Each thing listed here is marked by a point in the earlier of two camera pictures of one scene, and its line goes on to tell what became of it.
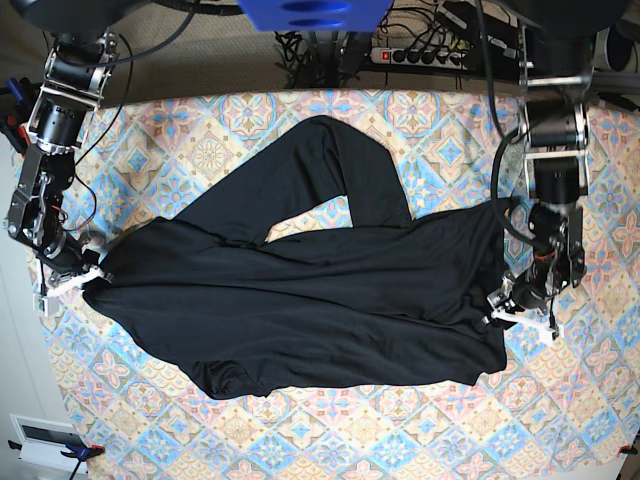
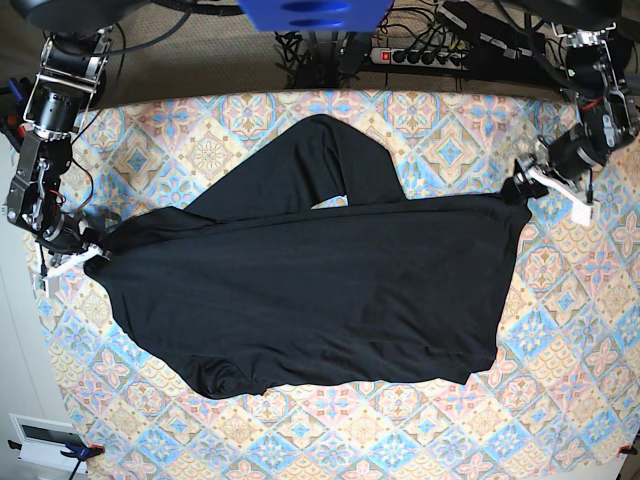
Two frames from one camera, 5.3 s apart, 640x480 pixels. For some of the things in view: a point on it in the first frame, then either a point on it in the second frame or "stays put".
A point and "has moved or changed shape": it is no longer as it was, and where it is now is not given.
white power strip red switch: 442,59 stays put
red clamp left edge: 13,112 stays put
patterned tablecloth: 564,407 stays put
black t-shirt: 410,300 has moved or changed shape
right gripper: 532,291 -> 574,154
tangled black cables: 322,58 stays put
